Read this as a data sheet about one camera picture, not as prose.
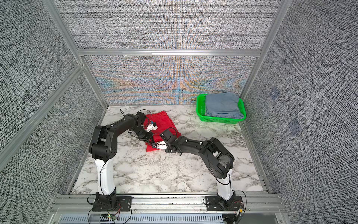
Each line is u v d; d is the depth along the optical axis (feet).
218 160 1.65
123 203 2.44
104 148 1.83
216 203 2.40
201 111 3.72
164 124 3.56
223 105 3.57
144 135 2.81
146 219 2.30
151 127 3.03
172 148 2.22
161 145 2.68
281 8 2.31
